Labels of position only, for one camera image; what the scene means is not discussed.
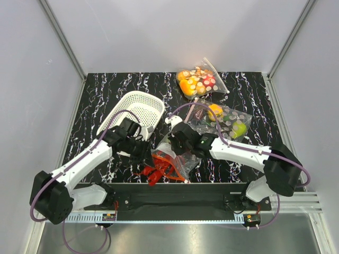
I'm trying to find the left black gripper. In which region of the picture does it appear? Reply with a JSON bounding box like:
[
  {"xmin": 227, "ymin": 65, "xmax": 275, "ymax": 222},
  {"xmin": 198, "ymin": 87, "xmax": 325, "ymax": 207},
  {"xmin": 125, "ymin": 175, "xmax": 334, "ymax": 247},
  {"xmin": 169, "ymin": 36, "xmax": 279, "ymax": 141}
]
[{"xmin": 124, "ymin": 138, "xmax": 155, "ymax": 168}]

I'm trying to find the red fake lobster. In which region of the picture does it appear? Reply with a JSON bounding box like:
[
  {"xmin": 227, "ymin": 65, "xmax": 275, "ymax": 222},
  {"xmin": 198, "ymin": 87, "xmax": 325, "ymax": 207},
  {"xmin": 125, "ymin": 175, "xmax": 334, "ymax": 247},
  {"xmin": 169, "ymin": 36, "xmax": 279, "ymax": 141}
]
[{"xmin": 134, "ymin": 155, "xmax": 185, "ymax": 186}]

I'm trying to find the clear red-zip bag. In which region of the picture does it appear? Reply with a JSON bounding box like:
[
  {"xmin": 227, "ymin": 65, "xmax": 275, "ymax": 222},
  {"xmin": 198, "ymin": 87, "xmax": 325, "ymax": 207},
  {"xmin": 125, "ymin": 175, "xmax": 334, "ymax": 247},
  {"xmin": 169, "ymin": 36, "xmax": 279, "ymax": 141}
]
[{"xmin": 151, "ymin": 134, "xmax": 201, "ymax": 183}]

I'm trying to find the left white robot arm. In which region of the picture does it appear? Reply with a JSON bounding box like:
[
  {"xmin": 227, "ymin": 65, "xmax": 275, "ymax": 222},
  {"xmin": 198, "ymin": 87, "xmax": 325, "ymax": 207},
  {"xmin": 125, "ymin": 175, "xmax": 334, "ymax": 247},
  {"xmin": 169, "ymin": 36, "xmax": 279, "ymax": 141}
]
[{"xmin": 30, "ymin": 116, "xmax": 155, "ymax": 224}]

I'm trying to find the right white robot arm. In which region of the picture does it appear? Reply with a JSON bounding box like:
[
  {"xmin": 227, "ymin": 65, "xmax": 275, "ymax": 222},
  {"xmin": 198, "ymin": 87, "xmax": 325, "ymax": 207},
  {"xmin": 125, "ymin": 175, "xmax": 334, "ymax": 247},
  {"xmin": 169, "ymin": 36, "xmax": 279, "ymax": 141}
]
[{"xmin": 165, "ymin": 119, "xmax": 302, "ymax": 210}]

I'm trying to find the dotted bag with yellow pepper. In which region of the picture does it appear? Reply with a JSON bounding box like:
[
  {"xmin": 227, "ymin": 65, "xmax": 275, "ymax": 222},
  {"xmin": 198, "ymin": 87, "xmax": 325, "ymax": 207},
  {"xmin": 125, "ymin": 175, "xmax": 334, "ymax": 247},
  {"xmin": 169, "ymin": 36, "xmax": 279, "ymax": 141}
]
[{"xmin": 184, "ymin": 98, "xmax": 252, "ymax": 142}]

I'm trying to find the yellow fake bell pepper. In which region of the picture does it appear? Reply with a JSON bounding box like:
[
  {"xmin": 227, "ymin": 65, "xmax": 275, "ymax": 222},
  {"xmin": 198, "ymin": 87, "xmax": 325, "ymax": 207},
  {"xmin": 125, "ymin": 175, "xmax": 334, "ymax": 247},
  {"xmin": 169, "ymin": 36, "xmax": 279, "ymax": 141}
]
[{"xmin": 208, "ymin": 104, "xmax": 223, "ymax": 122}]

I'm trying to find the green fake pear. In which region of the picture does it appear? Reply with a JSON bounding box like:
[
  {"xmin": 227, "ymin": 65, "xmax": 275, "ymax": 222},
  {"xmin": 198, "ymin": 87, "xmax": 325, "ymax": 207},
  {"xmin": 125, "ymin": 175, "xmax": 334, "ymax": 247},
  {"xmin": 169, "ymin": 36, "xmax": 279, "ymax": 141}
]
[{"xmin": 231, "ymin": 121, "xmax": 247, "ymax": 139}]

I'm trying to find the dotted bag of orange fruit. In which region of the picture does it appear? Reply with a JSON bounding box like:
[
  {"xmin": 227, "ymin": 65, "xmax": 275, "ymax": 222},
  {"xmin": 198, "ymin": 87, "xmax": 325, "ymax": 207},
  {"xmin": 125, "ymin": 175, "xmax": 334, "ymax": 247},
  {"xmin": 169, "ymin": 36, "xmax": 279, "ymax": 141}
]
[{"xmin": 176, "ymin": 58, "xmax": 230, "ymax": 99}]

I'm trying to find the white perforated plastic basket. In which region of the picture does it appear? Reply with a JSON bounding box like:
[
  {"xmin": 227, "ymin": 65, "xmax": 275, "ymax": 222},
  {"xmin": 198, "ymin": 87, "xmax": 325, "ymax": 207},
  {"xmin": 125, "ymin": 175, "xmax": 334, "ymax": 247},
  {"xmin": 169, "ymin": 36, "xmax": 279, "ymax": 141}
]
[{"xmin": 96, "ymin": 90, "xmax": 165, "ymax": 134}]

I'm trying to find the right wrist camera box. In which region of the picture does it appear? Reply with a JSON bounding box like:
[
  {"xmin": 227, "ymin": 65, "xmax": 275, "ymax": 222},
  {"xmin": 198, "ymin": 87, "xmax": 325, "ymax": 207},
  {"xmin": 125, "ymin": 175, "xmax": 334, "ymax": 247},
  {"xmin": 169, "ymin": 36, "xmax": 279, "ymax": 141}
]
[{"xmin": 165, "ymin": 115, "xmax": 184, "ymax": 133}]

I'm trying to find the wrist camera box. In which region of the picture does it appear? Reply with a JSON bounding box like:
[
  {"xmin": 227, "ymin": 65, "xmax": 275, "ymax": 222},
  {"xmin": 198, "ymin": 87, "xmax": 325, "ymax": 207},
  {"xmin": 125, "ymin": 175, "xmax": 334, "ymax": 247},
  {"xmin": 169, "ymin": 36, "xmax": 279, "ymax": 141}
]
[
  {"xmin": 138, "ymin": 125, "xmax": 155, "ymax": 141},
  {"xmin": 165, "ymin": 115, "xmax": 184, "ymax": 133}
]

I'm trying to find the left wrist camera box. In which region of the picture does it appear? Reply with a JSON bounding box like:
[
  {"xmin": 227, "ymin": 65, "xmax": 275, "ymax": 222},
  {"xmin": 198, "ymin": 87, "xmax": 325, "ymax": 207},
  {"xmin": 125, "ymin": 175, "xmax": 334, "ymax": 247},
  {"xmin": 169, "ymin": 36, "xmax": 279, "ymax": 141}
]
[{"xmin": 138, "ymin": 125, "xmax": 155, "ymax": 141}]

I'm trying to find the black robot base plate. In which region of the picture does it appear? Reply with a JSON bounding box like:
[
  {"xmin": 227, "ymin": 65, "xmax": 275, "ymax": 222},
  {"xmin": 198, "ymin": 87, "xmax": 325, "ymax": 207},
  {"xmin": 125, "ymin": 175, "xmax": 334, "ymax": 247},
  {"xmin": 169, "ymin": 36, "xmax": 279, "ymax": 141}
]
[{"xmin": 74, "ymin": 182, "xmax": 273, "ymax": 222}]

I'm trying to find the white slotted cable duct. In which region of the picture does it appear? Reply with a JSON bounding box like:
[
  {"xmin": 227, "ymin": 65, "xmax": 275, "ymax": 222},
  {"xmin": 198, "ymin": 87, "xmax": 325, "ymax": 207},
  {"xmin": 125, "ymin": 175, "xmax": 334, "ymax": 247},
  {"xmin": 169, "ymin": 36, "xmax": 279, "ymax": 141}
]
[{"xmin": 65, "ymin": 212, "xmax": 244, "ymax": 224}]

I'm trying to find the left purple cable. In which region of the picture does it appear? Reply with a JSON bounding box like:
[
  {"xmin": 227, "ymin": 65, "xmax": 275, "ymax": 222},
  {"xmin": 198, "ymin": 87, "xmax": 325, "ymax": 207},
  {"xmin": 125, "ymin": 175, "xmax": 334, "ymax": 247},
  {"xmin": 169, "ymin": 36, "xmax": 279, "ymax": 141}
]
[{"xmin": 29, "ymin": 110, "xmax": 141, "ymax": 252}]

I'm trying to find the purple cable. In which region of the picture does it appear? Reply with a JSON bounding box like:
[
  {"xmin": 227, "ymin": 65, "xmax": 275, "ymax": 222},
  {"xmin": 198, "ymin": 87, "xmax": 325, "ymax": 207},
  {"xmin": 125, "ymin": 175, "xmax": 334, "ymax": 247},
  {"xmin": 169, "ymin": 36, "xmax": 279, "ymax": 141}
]
[
  {"xmin": 168, "ymin": 103, "xmax": 311, "ymax": 230},
  {"xmin": 29, "ymin": 110, "xmax": 141, "ymax": 252}
]

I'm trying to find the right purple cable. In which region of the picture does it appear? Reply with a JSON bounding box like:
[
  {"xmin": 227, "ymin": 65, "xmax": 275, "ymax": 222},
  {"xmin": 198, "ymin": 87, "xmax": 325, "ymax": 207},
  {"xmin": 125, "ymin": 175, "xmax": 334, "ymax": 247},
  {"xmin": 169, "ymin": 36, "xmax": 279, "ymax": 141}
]
[{"xmin": 168, "ymin": 103, "xmax": 311, "ymax": 230}]

